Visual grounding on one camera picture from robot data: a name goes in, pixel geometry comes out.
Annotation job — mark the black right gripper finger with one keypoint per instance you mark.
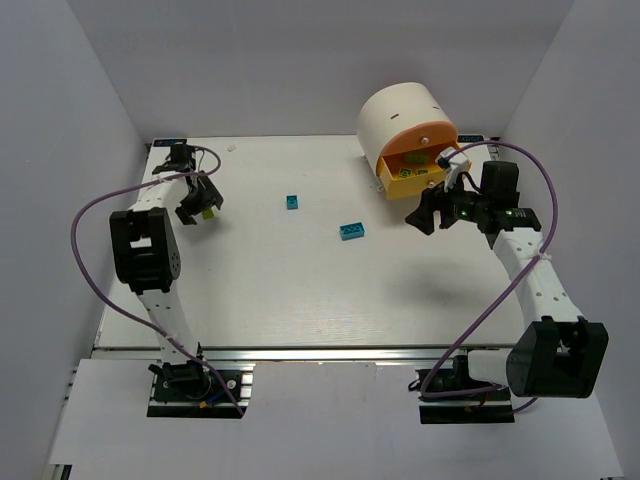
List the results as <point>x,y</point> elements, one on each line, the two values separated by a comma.
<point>436,195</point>
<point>422,218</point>

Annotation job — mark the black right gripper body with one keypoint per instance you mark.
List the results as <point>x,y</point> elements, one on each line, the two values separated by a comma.
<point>441,211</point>

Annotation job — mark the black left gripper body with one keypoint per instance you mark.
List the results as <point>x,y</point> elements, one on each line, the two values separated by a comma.
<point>198,201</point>

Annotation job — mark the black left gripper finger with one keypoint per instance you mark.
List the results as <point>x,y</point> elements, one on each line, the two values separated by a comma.
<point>215,199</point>
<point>184,217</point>

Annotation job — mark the yellow drawer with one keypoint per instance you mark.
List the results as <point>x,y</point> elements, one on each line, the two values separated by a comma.
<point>395,188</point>

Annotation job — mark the orange drawer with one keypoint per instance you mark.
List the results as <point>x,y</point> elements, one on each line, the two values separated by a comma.
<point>409,139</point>

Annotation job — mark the long teal lego brick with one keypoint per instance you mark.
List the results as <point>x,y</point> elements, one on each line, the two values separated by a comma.
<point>352,231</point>

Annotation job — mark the small teal lego brick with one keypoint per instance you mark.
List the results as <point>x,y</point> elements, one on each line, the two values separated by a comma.
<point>292,202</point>

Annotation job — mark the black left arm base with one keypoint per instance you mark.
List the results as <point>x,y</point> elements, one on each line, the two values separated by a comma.
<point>191,391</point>

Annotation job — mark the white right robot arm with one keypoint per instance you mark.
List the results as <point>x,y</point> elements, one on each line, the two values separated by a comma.
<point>560,353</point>

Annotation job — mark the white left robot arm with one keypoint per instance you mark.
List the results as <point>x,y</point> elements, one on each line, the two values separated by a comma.
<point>145,249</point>

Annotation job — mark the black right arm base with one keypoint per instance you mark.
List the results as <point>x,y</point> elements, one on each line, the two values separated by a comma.
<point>454,398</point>

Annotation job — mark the white cylindrical drawer cabinet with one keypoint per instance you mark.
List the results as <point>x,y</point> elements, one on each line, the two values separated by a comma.
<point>392,110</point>

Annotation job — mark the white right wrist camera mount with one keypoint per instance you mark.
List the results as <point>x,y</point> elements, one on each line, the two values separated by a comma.
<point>454,163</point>

